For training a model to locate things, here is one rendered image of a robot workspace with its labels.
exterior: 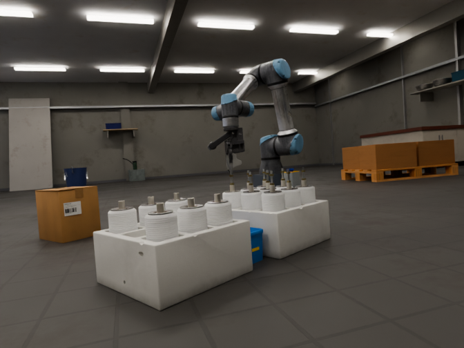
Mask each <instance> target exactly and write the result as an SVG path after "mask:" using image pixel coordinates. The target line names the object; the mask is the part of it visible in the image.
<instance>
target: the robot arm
mask: <svg viewBox="0 0 464 348"><path fill-rule="evenodd" d="M290 76H291V69H290V67H289V65H288V63H287V62H286V61H285V60H284V59H274V60H273V61H268V62H266V63H263V64H259V65H257V66H255V67H254V68H252V69H251V70H250V71H249V72H248V73H247V74H246V75H245V76H244V77H243V80H242V82H241V83H240V84H239V85H238V86H237V87H236V88H235V90H234V91H233V92H232V93H227V94H223V95H222V96H221V104H220V105H219V106H215V107H213V108H212V110H211V115H212V117H213V119H214V120H216V121H220V120H221V121H222V125H223V128H224V131H228V132H227V133H225V134H224V135H223V136H221V137H220V138H218V139H217V140H215V141H214V142H210V143H209V145H208V148H209V150H210V151H211V150H214V149H216V147H217V146H218V145H219V144H221V143H222V142H223V141H224V143H225V153H226V164H227V169H228V172H229V173H230V174H233V168H234V167H236V166H239V165H241V164H242V161H241V160H238V159H237V157H236V154H234V153H242V152H244V151H245V149H244V140H243V130H242V128H239V127H238V126H239V119H238V118H239V117H250V116H252V114H253V112H254V105H253V104H252V103H251V102H249V101H243V100H244V99H245V98H246V97H247V96H248V95H249V93H250V92H251V91H252V90H255V89H256V88H257V87H258V86H261V85H265V84H267V86H268V88H270V89H271V92H272V96H273V103H274V106H275V113H276V117H277V121H278V127H279V133H278V134H277V135H267V136H265V137H262V138H261V139H260V153H261V165H260V170H259V175H263V173H262V172H263V169H264V171H266V170H268V173H269V174H270V171H273V172H272V174H279V173H281V172H280V171H282V168H283V167H282V163H281V161H280V156H283V155H297V154H299V153H300V152H301V151H302V148H303V143H304V142H303V137H302V135H301V134H298V131H297V130H296V129H295V128H294V126H293V119H292V115H291V108H290V104H289V97H288V93H287V84H288V79H289V78H290ZM232 132H233V134H232ZM232 153H233V154H232ZM283 170H284V169H283ZM266 172H267V171H266Z"/></svg>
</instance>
